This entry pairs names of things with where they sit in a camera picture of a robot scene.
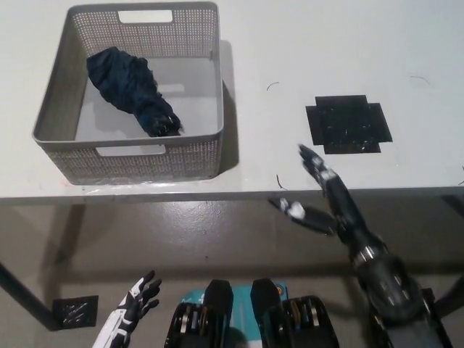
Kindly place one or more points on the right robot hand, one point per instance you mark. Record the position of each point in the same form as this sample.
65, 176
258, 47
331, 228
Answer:
344, 206

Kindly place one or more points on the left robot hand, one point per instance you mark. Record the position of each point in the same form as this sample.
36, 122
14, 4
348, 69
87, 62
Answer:
143, 295

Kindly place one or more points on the navy umbrella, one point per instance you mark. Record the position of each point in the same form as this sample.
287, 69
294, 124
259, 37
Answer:
127, 83

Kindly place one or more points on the black floor tape square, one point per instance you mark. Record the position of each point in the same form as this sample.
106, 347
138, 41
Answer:
428, 299
76, 310

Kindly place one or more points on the left black robot body block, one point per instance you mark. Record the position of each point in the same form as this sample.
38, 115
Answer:
214, 326

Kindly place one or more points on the black robot body block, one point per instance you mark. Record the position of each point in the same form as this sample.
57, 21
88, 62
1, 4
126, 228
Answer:
214, 326
308, 326

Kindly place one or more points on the black tape patch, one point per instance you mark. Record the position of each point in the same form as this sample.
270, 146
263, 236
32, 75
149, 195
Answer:
348, 125

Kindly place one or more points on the right black robot body block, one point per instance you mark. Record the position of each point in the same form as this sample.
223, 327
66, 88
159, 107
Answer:
308, 326

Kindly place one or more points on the grey perforated plastic basket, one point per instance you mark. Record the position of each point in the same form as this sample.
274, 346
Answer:
65, 130

